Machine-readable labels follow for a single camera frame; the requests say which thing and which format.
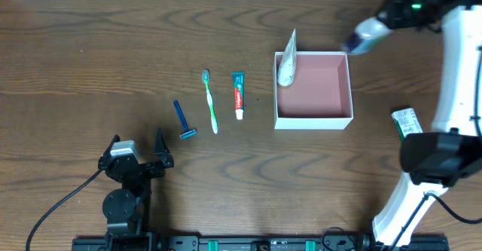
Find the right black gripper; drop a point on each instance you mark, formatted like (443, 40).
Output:
(394, 13)

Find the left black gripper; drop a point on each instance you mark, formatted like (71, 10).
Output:
(141, 169)

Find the clear pump bottle blue liquid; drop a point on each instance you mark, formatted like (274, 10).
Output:
(365, 36)

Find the green white toothbrush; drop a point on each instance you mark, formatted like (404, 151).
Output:
(209, 99)

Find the green white soap box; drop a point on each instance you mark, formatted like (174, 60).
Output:
(406, 122)

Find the Colgate toothpaste tube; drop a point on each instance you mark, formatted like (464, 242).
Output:
(238, 85)

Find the white floral lotion tube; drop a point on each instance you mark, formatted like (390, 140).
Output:
(287, 66)

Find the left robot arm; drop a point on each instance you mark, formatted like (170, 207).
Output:
(127, 209)

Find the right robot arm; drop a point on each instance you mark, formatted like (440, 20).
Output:
(434, 161)

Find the blue disposable razor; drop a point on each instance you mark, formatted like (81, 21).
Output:
(187, 131)

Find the white box pink interior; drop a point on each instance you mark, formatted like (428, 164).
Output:
(320, 97)

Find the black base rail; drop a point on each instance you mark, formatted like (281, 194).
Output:
(336, 241)

